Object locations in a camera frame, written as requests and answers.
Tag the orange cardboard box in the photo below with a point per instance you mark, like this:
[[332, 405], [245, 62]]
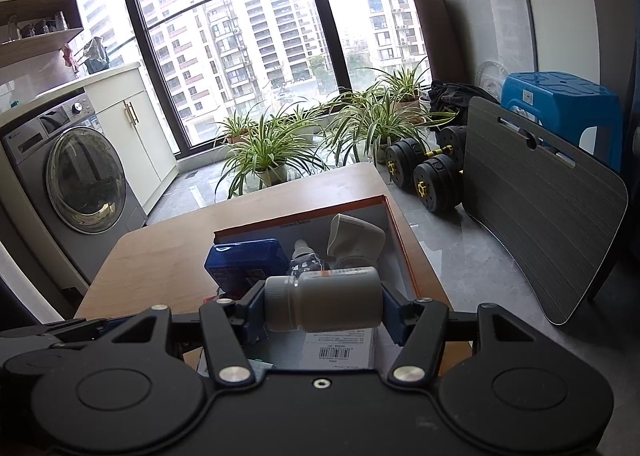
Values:
[[305, 228]]

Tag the rolled brown mat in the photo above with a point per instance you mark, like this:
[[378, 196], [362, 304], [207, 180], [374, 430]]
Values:
[[432, 36]]

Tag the grey wood-grain lap board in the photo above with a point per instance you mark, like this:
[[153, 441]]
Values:
[[540, 216]]

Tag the row of small glass bottles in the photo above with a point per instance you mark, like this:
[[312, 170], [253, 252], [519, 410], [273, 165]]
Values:
[[40, 29]]

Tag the blue plastic stool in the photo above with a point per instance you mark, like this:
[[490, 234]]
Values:
[[555, 96]]

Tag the blue-green plastic bag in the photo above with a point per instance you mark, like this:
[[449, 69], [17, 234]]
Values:
[[96, 56]]

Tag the pink hanging cloth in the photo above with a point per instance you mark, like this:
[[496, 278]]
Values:
[[67, 56]]

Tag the spider plant in terracotta pot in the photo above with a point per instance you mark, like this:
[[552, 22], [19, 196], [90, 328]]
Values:
[[237, 129], [405, 84]]

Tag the black-framed window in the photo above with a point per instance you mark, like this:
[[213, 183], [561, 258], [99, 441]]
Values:
[[310, 36]]

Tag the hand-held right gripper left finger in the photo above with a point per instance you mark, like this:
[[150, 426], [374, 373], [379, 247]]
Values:
[[256, 311]]

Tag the black dumbbell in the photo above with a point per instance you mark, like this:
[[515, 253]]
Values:
[[435, 181], [407, 161]]

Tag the white pill bottle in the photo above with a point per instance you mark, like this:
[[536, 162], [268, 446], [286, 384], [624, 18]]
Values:
[[325, 298]]

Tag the large spider plant white pot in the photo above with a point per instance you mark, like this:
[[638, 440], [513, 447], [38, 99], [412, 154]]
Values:
[[267, 151]]

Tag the blue box with picture label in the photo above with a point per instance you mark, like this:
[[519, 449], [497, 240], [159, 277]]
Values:
[[245, 261]]

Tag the wall shelf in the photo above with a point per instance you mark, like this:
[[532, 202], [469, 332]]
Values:
[[35, 46]]

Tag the clear glass bottle white cap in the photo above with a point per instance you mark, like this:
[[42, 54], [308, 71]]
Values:
[[307, 261]]

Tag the white fan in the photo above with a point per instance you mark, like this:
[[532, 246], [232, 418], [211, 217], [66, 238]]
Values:
[[492, 81]]

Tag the grey front-load washing machine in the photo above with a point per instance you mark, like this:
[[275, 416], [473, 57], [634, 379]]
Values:
[[85, 176]]

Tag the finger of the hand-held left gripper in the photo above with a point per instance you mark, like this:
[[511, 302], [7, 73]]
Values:
[[85, 331]]

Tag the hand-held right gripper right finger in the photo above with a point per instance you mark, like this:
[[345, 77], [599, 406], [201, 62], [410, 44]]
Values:
[[394, 316]]

